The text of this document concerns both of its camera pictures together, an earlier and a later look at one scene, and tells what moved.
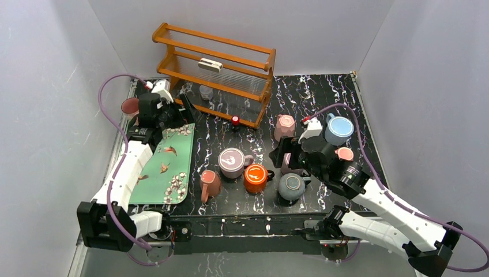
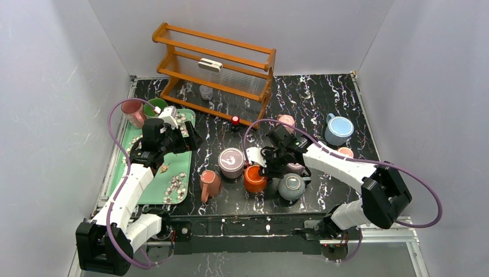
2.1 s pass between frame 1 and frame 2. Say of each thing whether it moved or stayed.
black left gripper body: moved
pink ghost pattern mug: stayed
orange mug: stayed
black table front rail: stayed
